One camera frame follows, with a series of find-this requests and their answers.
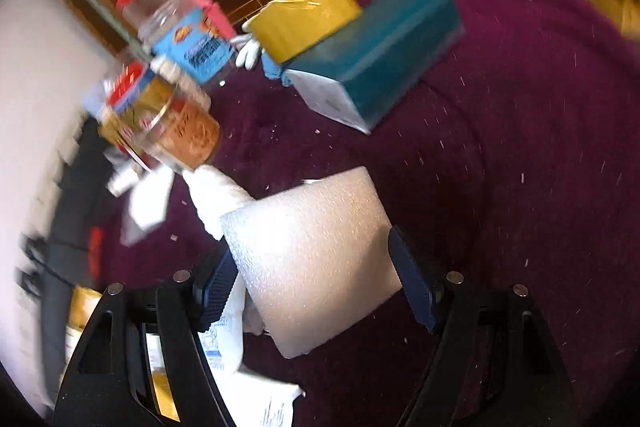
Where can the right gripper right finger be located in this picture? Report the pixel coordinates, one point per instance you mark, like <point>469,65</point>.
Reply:
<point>495,362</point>

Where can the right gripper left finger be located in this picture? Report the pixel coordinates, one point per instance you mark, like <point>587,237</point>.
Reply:
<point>108,380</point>

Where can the yellow padded envelope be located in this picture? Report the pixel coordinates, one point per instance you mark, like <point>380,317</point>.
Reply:
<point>163,396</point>

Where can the blue print white packet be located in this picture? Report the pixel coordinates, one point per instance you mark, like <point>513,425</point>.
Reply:
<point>222,343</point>

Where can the white gloves packet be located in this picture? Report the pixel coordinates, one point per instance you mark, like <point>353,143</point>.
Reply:
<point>255,400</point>

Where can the white cloth towel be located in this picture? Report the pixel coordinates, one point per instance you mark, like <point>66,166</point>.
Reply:
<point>214,195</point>

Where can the black leather sofa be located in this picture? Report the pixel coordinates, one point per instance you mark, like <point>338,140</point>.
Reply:
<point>61,256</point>

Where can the white face mask bag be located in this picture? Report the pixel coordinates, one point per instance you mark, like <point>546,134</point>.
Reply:
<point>147,206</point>

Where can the purple velvet tablecloth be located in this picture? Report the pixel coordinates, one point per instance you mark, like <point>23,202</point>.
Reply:
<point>515,158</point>

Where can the orange label clear jar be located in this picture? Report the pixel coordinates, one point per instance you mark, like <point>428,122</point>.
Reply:
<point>152,119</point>

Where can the long teal tissue pack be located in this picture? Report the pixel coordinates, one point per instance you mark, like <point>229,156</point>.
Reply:
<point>359,74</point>

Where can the blue label plastic jar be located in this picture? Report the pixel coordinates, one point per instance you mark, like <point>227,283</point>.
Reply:
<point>180,30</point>

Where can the white gloves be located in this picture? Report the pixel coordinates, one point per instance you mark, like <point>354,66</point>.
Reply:
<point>248,49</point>

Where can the gold tape roll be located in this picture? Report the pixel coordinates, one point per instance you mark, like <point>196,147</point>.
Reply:
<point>287,28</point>

